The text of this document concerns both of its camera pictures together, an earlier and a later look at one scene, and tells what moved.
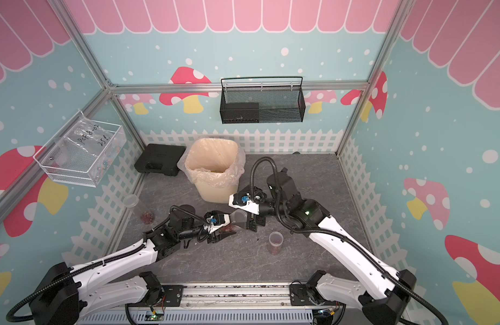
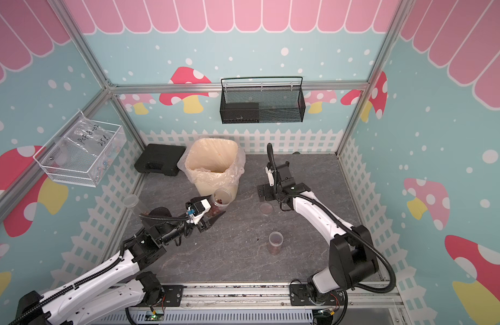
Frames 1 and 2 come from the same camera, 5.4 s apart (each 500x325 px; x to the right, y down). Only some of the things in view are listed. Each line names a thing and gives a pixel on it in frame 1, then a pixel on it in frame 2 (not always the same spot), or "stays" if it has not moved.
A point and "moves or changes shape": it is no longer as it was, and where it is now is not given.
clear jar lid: (238, 215) moves or changes shape
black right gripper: (253, 218) → (267, 195)
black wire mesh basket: (265, 99) stays
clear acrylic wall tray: (82, 152) stays
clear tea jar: (226, 231) → (221, 200)
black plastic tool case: (160, 158) stays
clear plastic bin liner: (214, 162) stays
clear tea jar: (276, 239) stays
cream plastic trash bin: (211, 164) stays
